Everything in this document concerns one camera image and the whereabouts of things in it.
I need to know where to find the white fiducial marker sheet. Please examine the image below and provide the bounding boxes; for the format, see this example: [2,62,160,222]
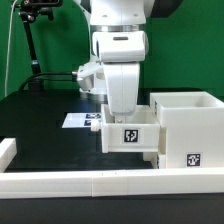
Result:
[62,113,101,128]

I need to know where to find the white front drawer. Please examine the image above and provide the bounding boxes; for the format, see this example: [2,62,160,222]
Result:
[143,152,166,169]

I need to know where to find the black camera stand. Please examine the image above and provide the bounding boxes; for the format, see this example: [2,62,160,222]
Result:
[19,0,63,92]

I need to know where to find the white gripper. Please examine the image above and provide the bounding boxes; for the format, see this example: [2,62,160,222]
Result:
[92,31,148,116]

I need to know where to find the white table border fence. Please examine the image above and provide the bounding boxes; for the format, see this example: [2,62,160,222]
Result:
[0,138,224,199]

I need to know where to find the black base cables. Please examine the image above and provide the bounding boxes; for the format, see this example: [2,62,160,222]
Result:
[18,69,86,92]

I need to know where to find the white drawer cabinet box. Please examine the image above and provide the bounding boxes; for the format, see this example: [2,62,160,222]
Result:
[150,92,224,169]

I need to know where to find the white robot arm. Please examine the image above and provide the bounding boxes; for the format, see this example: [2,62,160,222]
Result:
[73,0,183,116]

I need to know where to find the white hanging cable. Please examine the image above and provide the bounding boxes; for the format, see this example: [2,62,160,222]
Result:
[3,0,20,98]

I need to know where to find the white drawer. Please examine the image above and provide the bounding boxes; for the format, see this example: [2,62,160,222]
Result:
[143,152,166,169]
[91,104,160,153]

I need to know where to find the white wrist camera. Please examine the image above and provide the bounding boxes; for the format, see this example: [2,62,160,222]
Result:
[77,62,105,93]

